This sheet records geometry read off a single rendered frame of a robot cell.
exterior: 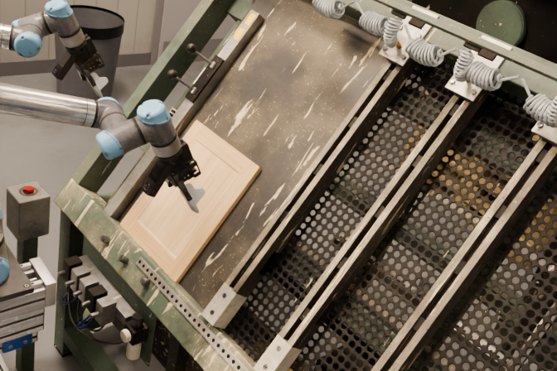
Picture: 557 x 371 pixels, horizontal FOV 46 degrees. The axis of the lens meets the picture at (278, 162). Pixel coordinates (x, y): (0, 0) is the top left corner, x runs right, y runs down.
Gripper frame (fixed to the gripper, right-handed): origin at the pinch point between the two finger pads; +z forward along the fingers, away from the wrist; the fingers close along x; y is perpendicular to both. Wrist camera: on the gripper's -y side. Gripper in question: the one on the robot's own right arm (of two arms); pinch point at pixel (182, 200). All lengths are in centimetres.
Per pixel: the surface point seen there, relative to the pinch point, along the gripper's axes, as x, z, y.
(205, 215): 18.4, 31.7, 10.1
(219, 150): 31.4, 21.8, 28.2
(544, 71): -58, -26, 81
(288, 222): -13.8, 20.5, 24.6
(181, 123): 53, 21, 26
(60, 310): 77, 94, -50
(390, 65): -8, -6, 77
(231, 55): 55, 7, 55
